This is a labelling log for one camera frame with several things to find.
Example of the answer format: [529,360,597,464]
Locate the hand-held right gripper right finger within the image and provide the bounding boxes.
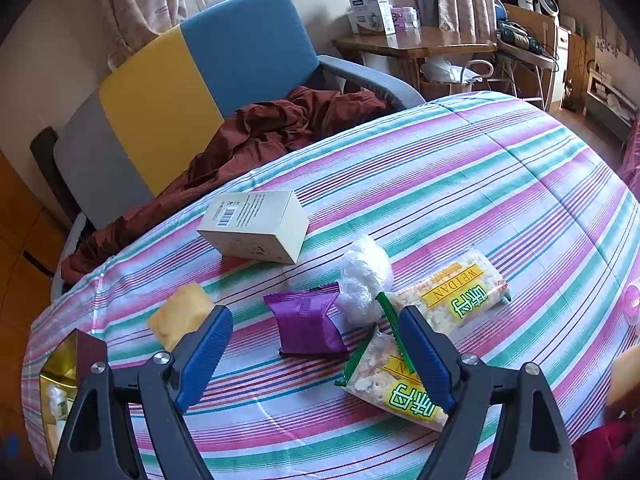
[397,305,578,480]

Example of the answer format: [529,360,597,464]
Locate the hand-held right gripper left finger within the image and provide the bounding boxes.
[52,304,235,480]

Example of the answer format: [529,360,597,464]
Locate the rice cracker snack packet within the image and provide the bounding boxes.
[334,324,451,433]
[375,248,511,356]

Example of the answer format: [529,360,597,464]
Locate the orange sponge cube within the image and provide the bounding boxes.
[147,281,216,353]

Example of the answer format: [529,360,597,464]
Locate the white plastic bag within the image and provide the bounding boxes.
[336,235,394,326]

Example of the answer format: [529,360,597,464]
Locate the purple snack packet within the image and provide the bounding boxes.
[263,282,350,359]

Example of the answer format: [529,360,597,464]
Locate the cream cardboard box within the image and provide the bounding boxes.
[196,190,310,265]

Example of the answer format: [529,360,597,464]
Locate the gold tin box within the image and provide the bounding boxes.
[39,330,108,461]

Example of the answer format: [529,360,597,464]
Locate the striped blanket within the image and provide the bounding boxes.
[22,91,640,480]

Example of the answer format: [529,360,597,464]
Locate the tan cardboard piece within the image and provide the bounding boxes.
[605,345,640,408]

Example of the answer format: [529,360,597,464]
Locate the person's red clothing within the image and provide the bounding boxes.
[572,407,640,480]

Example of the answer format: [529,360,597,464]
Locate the pink plastic container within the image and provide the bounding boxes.
[622,280,640,326]

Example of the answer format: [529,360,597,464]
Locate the wooden wardrobe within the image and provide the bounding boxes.
[0,150,71,311]

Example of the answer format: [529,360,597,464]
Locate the dark red cloth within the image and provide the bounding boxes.
[60,85,396,286]

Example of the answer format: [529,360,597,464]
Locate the bin with white bag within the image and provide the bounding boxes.
[419,55,493,98]

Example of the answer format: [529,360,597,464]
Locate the wooden side table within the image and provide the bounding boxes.
[332,25,498,103]

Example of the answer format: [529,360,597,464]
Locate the white shelf unit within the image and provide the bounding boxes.
[582,60,638,141]

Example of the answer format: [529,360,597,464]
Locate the grey yellow blue armchair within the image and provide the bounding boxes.
[50,0,426,301]

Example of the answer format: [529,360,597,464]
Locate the metal rack with electronics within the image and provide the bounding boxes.
[495,2,558,111]

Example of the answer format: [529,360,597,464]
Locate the wooden cabinet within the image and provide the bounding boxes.
[555,25,591,111]

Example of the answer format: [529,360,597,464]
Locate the white printed carton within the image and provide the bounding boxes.
[348,0,393,36]

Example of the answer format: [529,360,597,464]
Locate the white looped cable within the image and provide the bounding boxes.
[462,59,496,92]

